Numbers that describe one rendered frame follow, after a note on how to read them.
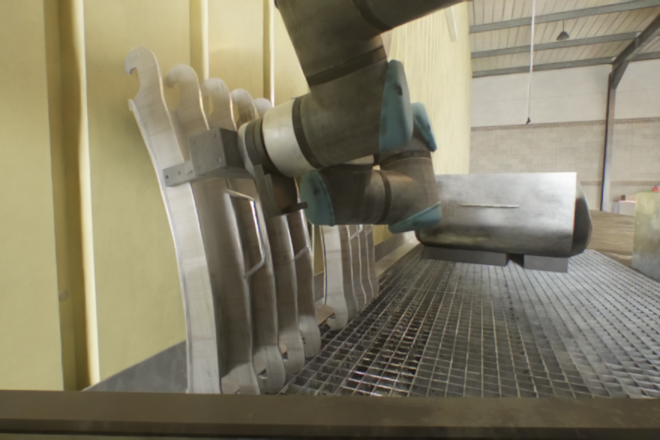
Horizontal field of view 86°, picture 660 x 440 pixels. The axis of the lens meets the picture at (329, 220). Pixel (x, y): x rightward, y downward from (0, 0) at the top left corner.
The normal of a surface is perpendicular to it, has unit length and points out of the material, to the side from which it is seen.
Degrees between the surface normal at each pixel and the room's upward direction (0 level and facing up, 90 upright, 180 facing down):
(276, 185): 77
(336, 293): 90
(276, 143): 103
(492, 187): 92
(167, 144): 90
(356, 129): 119
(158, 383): 90
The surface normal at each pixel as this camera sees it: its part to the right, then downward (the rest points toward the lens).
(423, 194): 0.35, -0.22
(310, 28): -0.45, 0.63
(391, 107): -0.26, 0.37
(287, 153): -0.23, 0.56
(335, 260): -0.39, 0.07
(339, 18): -0.38, 0.88
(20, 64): 0.92, 0.04
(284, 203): 0.90, -0.18
